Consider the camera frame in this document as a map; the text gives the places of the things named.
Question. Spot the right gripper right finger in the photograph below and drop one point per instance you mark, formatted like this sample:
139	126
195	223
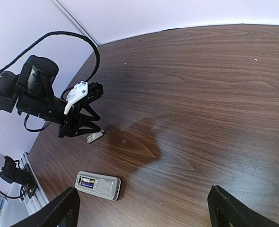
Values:
227	211

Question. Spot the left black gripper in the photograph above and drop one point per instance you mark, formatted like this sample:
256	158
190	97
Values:
79	120

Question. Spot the right gripper triangular left finger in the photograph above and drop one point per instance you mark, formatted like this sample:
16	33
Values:
63	211

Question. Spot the white gold AAA battery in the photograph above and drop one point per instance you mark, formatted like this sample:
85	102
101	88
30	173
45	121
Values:
88	180

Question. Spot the grey remote control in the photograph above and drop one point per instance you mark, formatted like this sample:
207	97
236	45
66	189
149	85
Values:
105	186

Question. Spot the blue AAA battery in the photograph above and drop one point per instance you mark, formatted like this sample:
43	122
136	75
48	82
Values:
87	185

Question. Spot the front aluminium rail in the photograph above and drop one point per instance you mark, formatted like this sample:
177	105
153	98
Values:
36	198

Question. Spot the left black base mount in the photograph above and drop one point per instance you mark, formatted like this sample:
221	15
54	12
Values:
11	172

